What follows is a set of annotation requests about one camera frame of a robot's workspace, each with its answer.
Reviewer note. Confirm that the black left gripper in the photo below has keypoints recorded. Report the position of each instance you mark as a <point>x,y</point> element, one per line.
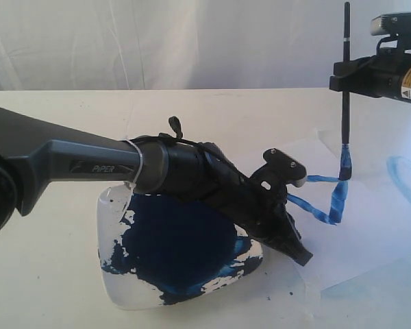
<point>245,204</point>

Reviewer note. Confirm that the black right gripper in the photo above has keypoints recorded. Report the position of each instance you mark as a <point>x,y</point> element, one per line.
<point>381,76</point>

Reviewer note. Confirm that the black paintbrush blue tip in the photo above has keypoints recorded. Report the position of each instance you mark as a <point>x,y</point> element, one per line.
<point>345,156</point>

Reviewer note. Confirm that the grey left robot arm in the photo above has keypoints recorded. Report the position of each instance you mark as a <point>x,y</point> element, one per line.
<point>34,153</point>

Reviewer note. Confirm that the white paper sheet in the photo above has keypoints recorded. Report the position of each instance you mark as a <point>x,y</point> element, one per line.
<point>352,227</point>

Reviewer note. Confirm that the white square paint dish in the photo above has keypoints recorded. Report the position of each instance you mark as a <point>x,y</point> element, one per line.
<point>156,251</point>

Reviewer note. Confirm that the white zip tie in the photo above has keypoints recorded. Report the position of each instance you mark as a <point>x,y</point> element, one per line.
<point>129,186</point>

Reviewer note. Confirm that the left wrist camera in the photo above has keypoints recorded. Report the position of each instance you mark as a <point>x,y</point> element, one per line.
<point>285,168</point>

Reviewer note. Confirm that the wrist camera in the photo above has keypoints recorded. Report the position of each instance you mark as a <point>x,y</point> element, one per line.
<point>285,168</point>
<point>391,24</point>

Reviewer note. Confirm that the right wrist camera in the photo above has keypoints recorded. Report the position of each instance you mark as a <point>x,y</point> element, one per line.
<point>391,24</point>

